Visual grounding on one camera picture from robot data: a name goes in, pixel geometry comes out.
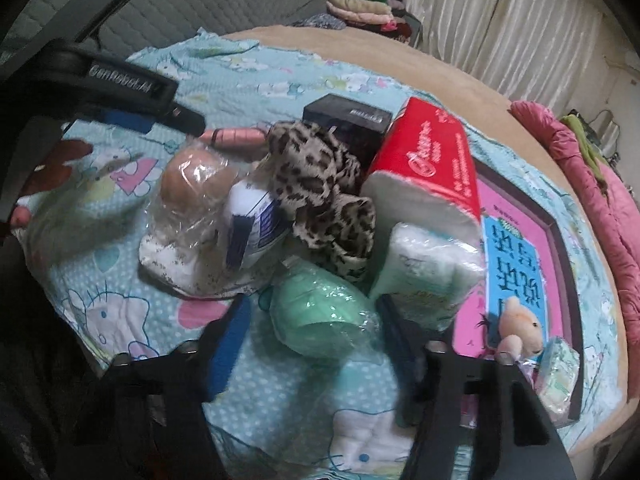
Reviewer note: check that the pink quilt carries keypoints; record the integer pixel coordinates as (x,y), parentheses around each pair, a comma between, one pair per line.
(595,195)

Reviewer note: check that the small peach plush toy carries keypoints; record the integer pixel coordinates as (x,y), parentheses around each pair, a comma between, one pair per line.
(520,330)

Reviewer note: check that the grey quilted headboard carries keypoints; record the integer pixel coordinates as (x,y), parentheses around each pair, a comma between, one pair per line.
(175,5)

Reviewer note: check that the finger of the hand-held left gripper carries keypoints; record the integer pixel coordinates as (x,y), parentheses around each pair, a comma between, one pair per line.
(127,122)

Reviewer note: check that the clear-wrapped brown white bundle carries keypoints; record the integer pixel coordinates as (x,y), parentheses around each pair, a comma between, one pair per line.
(195,180)

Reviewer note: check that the leopard print cloth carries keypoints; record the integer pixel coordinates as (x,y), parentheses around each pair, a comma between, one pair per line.
(320,185)

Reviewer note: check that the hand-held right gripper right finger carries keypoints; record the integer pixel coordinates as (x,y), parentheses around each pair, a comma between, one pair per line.
(402,355)

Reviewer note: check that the blue printed card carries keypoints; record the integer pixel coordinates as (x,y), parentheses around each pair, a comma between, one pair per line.
(515,270)

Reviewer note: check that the person's left hand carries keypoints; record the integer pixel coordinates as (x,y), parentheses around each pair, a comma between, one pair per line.
(22,217)

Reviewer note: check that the white purple printed packet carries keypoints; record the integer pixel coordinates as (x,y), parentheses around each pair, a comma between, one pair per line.
(250,230)

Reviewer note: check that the small green printed tissue packet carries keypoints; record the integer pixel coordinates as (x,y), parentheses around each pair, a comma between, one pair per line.
(557,375)

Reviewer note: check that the teal cartoon cat printed blanket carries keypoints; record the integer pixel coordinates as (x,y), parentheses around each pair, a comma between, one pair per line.
(280,410)

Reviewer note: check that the white green tissue pack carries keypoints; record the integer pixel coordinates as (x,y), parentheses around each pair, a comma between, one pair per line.
(425,265)

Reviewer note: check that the green blanket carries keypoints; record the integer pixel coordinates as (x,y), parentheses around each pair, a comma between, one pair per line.
(582,135)

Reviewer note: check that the clear-wrapped green sponge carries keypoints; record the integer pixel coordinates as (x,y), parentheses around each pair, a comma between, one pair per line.
(315,310)

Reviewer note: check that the red tissue pack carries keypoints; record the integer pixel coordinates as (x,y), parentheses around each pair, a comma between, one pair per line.
(425,160)

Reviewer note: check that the black box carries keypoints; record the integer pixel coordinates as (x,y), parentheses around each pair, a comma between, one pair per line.
(350,115)

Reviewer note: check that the stack of folded clothes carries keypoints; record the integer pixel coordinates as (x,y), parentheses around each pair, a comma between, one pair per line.
(360,7)

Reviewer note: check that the beige bed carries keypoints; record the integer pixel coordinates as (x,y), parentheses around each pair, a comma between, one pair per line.
(450,75)

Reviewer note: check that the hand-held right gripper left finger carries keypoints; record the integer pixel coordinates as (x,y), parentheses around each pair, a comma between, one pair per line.
(232,340)

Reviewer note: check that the cream curtains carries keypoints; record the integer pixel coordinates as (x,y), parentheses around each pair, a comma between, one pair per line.
(525,25)

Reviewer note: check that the dark patterned cloth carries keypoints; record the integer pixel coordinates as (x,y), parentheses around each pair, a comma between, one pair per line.
(320,22)

